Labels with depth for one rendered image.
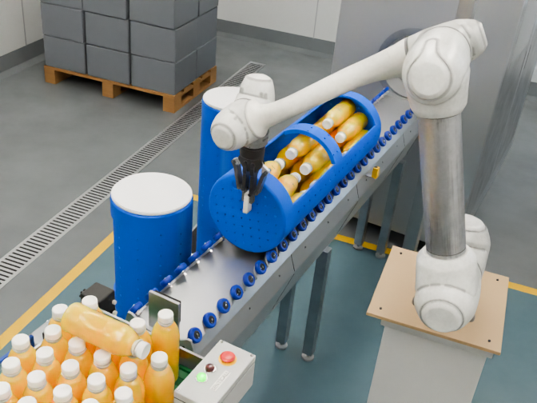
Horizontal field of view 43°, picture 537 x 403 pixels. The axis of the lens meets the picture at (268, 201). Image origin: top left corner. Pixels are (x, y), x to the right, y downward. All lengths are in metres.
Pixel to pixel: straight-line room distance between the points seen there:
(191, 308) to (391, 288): 0.61
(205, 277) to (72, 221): 2.06
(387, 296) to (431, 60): 0.82
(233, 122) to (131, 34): 3.74
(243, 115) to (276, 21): 5.39
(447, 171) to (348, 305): 2.04
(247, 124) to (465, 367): 0.94
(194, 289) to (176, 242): 0.29
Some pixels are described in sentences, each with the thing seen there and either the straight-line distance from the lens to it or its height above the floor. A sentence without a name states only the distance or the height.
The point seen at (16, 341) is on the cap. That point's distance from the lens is 1.72.
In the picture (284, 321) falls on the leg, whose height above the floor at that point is 0.17.
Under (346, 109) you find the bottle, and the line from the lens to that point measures 2.77.
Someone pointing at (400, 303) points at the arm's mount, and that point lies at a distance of 2.06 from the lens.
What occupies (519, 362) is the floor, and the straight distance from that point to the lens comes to 3.60.
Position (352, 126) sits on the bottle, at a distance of 2.72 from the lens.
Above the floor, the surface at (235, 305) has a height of 0.93.
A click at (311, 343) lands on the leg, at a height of 0.12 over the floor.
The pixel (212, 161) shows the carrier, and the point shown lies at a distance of 3.17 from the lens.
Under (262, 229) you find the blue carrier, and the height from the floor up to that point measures 1.06.
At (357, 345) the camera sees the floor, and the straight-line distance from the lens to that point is 3.40.
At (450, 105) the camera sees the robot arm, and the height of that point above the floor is 1.70.
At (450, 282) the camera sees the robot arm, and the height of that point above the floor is 1.25.
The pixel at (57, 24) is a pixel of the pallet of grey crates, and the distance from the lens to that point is 5.82.
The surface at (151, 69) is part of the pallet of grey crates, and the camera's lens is 5.46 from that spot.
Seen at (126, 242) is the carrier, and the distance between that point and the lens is 2.37.
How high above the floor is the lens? 2.27
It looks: 31 degrees down
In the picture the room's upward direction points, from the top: 6 degrees clockwise
